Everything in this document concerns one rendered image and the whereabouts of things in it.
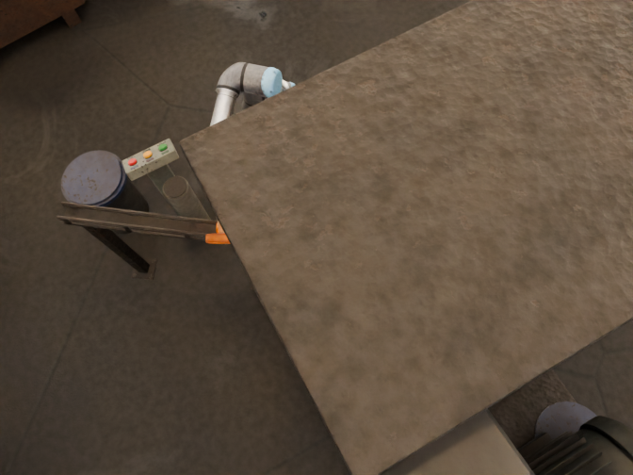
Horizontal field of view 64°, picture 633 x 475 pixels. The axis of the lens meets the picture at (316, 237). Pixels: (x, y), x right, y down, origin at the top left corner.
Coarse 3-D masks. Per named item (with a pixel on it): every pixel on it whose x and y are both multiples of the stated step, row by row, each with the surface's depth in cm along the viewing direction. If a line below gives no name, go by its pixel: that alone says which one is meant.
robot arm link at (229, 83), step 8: (240, 64) 204; (224, 72) 206; (232, 72) 203; (240, 72) 203; (224, 80) 204; (232, 80) 204; (224, 88) 204; (232, 88) 204; (224, 96) 204; (232, 96) 206; (216, 104) 206; (224, 104) 204; (232, 104) 206; (216, 112) 204; (224, 112) 204; (232, 112) 208; (216, 120) 204
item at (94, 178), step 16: (80, 160) 251; (96, 160) 250; (112, 160) 250; (64, 176) 248; (80, 176) 248; (96, 176) 247; (112, 176) 247; (64, 192) 246; (80, 192) 244; (96, 192) 244; (112, 192) 243; (128, 192) 259; (128, 208) 264; (144, 208) 280
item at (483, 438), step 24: (528, 384) 219; (552, 384) 219; (504, 408) 216; (528, 408) 216; (456, 432) 79; (480, 432) 78; (504, 432) 82; (528, 432) 212; (576, 432) 192; (600, 432) 182; (624, 432) 176; (432, 456) 77; (456, 456) 77; (480, 456) 76; (504, 456) 77; (528, 456) 189; (552, 456) 178; (576, 456) 175; (600, 456) 173; (624, 456) 171
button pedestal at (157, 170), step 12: (156, 144) 234; (168, 144) 232; (132, 156) 232; (156, 156) 228; (168, 156) 229; (144, 168) 227; (156, 168) 230; (168, 168) 240; (132, 180) 229; (156, 180) 243
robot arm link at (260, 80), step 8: (248, 64) 205; (248, 72) 203; (256, 72) 203; (264, 72) 202; (272, 72) 203; (280, 72) 207; (240, 80) 204; (248, 80) 203; (256, 80) 203; (264, 80) 202; (272, 80) 202; (280, 80) 209; (240, 88) 206; (248, 88) 205; (256, 88) 204; (264, 88) 204; (272, 88) 204; (280, 88) 211; (288, 88) 241; (264, 96) 213
